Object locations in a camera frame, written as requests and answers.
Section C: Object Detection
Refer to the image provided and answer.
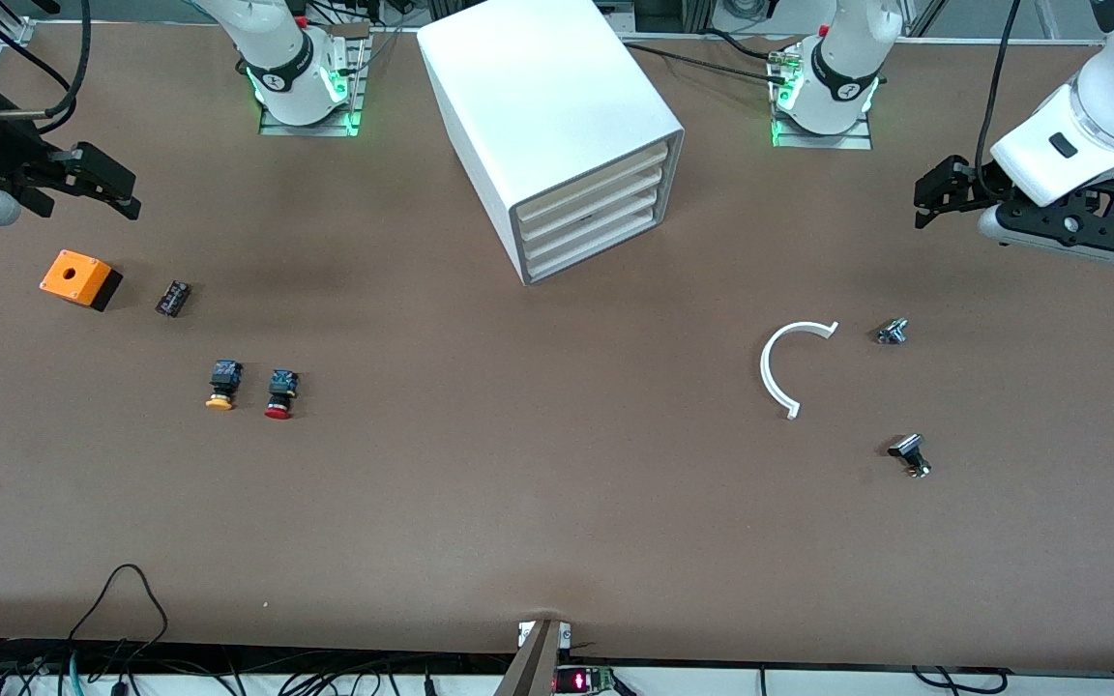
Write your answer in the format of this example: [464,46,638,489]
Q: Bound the yellow push button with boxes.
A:
[205,360,245,413]

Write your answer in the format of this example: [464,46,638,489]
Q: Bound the red push button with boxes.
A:
[263,368,300,421]

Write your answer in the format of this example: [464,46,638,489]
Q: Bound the white curved plastic arc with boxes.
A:
[759,320,840,421]

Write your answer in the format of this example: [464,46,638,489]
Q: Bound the circuit board with red display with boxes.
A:
[555,665,618,695]

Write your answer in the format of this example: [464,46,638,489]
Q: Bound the orange button enclosure box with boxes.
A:
[39,249,124,312]

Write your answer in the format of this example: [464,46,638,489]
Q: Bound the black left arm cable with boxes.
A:
[975,0,1024,194]

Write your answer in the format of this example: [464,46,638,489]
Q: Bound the aluminium frame profile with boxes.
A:
[0,14,36,59]

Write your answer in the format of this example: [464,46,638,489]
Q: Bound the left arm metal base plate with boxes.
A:
[770,48,874,151]

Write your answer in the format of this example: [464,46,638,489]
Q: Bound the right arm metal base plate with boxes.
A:
[259,24,369,137]

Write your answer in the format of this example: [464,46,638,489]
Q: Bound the long black table cable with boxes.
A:
[623,43,790,86]

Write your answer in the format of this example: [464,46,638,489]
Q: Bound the black looped table cable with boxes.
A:
[64,564,171,644]

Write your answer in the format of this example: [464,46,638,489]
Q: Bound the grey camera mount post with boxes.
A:
[494,619,573,696]

